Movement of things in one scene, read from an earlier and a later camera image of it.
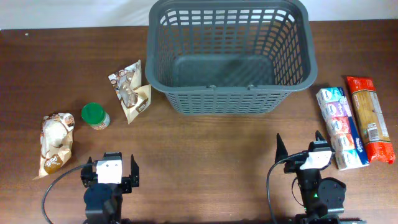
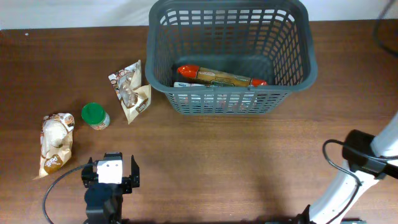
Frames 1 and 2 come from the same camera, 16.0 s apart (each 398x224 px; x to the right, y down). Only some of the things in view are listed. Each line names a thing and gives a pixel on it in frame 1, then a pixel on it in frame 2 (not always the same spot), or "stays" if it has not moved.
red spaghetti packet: [373, 124] to [219, 78]
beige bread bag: [56, 140] stays
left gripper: [87, 177] stays
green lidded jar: [95, 115] stays
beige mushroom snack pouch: [133, 96] stays
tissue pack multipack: [350, 152] to [215, 102]
